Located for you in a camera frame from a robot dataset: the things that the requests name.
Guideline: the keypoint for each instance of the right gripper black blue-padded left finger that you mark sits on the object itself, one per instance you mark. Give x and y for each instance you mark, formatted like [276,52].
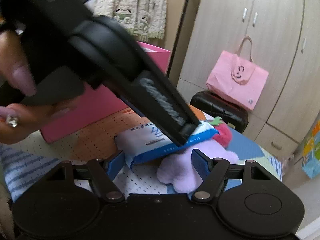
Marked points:
[103,172]

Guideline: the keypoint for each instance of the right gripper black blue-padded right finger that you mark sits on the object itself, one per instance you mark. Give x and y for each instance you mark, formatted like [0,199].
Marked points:
[212,172]

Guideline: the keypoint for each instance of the lavender plush toy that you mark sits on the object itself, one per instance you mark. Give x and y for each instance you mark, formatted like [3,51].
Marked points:
[177,169]

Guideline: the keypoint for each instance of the pink strawberry plush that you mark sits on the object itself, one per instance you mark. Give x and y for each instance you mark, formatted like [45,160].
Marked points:
[223,135]

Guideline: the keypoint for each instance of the blue white wet wipes pack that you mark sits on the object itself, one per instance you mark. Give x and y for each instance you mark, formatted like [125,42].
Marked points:
[145,143]

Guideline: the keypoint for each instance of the person's hand with ring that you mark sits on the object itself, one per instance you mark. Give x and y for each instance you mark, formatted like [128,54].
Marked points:
[19,120]

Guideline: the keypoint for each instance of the pink storage box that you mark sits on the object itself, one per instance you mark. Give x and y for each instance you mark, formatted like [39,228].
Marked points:
[92,106]

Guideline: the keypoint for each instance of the black suitcase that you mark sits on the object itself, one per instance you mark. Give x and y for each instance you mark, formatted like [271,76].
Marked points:
[210,103]

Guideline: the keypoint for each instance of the patchwork knitted blanket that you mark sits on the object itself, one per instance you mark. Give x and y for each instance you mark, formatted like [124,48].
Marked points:
[22,163]

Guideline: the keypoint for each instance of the cream knitted cardigan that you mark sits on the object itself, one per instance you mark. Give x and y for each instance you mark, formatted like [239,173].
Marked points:
[143,19]

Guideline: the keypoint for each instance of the pink tote bag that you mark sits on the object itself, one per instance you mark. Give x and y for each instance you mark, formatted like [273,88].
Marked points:
[237,80]

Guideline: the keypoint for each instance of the colourful paper gift bag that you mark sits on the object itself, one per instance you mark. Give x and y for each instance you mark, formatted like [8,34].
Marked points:
[310,160]

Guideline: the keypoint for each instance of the beige wardrobe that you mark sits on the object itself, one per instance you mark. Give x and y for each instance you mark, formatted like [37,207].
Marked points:
[281,36]

